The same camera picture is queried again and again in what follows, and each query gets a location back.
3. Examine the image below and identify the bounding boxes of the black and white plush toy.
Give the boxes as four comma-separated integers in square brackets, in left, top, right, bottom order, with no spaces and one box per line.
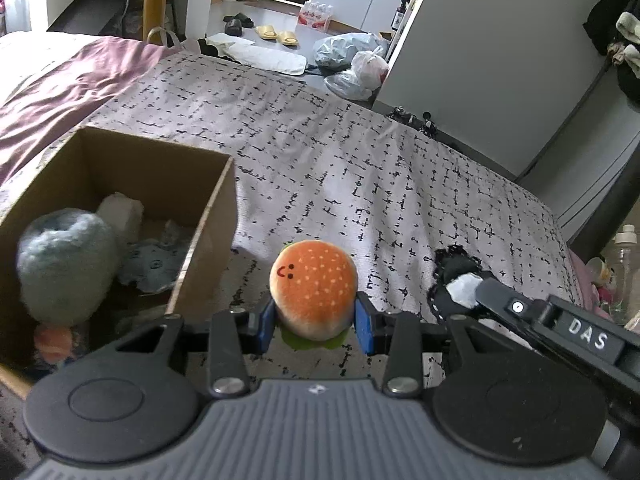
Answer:
[432,246,493,322]

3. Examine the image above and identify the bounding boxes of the hanging dark clothes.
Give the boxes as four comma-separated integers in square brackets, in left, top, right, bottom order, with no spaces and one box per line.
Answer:
[585,0,640,107]

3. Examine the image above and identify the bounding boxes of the purple bed sheet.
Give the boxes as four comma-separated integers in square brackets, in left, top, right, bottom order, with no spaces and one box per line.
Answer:
[0,35,186,186]

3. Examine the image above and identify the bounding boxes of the small grey-blue plush toy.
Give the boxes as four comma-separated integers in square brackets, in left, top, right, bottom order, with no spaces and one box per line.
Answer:
[120,222,195,293]

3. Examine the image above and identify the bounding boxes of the pack of water bottles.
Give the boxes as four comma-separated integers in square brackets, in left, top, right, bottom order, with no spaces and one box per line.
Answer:
[297,1,335,29]

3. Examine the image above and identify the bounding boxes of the cardboard box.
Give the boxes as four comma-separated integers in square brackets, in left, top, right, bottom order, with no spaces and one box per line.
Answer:
[0,126,238,401]

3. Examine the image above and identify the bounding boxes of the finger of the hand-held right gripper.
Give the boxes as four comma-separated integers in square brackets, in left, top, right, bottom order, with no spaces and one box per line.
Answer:
[472,276,552,332]

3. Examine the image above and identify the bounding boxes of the clear plastic bag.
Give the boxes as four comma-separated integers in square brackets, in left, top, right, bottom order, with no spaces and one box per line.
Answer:
[324,71,374,101]

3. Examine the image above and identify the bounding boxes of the fluffy light blue plush toy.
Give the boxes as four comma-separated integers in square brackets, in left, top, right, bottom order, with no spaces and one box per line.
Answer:
[16,210,119,322]

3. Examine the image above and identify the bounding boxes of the white floor mat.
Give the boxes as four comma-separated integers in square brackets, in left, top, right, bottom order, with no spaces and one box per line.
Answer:
[206,34,307,76]

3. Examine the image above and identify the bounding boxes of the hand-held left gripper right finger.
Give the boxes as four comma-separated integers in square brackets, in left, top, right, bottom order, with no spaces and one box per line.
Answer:
[353,294,483,397]

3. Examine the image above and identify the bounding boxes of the hamburger plush toy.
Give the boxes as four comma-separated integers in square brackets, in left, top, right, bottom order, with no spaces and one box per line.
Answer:
[269,240,358,350]

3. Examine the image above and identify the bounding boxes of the white wardrobe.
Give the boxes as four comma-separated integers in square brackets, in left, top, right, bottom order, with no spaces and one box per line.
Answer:
[372,0,640,243]

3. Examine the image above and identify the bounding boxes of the grey plastic bag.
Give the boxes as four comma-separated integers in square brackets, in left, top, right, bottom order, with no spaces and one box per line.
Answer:
[313,32,386,72]

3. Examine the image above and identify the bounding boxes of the patterned grey bed cover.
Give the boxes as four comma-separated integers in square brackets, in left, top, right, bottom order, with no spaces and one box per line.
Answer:
[0,52,586,461]

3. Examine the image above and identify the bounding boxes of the black spray bottle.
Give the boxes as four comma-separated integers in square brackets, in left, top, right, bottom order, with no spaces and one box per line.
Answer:
[391,0,411,31]

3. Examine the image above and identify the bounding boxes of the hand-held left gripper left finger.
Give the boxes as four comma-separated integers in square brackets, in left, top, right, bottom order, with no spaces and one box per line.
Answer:
[117,300,277,397]

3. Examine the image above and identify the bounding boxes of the clear drink bottle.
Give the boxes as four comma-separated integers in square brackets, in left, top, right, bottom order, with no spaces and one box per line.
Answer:
[607,225,640,313]

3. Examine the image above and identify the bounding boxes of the orange round soft toy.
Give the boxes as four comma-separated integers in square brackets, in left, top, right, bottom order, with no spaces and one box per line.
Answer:
[34,324,74,364]

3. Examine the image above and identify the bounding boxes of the white and red plastic bag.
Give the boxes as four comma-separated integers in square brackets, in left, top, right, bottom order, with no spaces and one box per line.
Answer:
[351,46,390,86]

